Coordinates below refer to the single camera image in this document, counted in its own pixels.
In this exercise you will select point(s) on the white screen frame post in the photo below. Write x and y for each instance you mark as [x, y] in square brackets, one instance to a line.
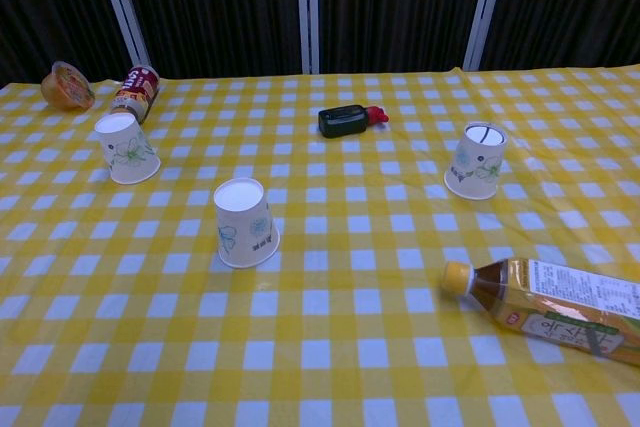
[485, 7]
[307, 7]
[122, 2]

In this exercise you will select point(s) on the yellow white checked tablecloth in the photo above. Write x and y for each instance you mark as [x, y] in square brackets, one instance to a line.
[350, 347]

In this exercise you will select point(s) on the paper cup large green flower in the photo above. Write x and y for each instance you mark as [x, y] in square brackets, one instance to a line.
[127, 152]

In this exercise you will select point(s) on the orange jelly cup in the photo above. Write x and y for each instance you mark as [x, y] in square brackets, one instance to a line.
[65, 89]

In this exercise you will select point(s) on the paper cup black line bottom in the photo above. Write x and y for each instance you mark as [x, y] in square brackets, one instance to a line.
[475, 167]

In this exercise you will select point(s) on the paper cup blue flower print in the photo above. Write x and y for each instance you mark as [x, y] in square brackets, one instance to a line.
[245, 227]

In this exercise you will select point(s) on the red label bottle yellow cap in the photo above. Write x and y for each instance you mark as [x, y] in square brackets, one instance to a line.
[136, 94]

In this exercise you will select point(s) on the small black bottle red cap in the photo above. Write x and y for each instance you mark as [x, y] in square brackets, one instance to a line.
[342, 120]

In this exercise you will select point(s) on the tea bottle yellow cap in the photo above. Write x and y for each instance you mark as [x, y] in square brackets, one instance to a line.
[550, 307]

